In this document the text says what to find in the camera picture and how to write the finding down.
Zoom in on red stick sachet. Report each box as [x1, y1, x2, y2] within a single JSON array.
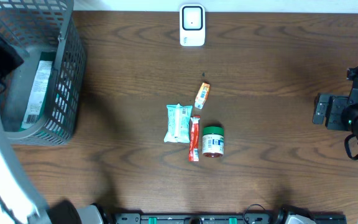
[[188, 115, 201, 162]]

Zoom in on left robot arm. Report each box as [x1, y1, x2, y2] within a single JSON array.
[[0, 38, 107, 224]]

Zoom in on green lid jar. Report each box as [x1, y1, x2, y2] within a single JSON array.
[[202, 126, 224, 157]]

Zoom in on grey plastic mesh basket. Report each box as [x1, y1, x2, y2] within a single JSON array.
[[0, 0, 86, 146]]

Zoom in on large green flat box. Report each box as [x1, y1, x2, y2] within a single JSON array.
[[19, 52, 56, 131]]

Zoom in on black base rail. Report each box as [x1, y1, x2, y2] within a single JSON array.
[[112, 213, 347, 224]]

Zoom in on orange small box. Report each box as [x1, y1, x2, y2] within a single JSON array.
[[195, 82, 210, 110]]

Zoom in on teal snack packet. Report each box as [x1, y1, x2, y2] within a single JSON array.
[[164, 104, 193, 143]]

